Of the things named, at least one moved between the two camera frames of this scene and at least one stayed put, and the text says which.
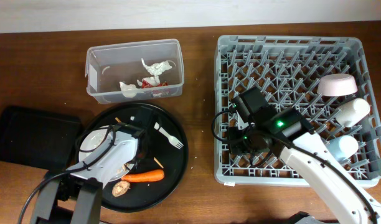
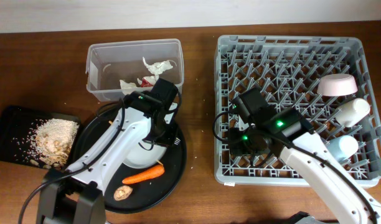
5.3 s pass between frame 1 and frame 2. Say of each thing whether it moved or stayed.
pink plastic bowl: stayed
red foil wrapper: stayed
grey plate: moved
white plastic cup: stayed
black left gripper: moved
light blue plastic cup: stayed
